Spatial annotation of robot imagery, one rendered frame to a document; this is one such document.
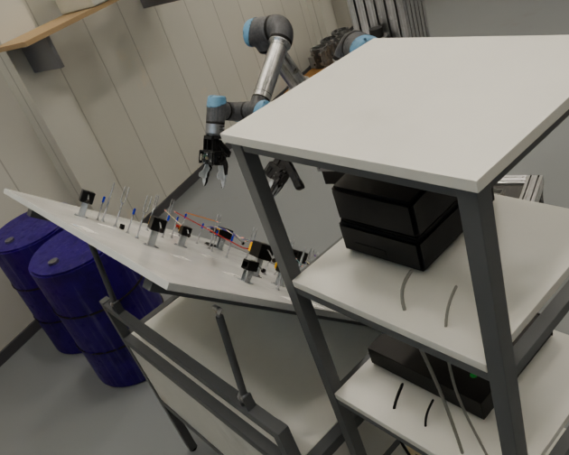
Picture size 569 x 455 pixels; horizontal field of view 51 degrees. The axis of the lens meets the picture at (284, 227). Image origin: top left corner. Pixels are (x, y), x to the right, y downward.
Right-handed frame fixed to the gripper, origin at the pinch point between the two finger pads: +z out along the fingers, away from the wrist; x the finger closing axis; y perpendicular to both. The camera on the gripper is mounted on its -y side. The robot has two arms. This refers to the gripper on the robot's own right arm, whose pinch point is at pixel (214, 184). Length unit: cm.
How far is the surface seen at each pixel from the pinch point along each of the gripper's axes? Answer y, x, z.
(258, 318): 1, 25, 51
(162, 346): 41, 8, 54
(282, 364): 21, 46, 58
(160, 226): 64, 21, 6
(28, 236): -49, -159, 54
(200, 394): 36, 21, 71
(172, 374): 28, 4, 71
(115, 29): -189, -220, -90
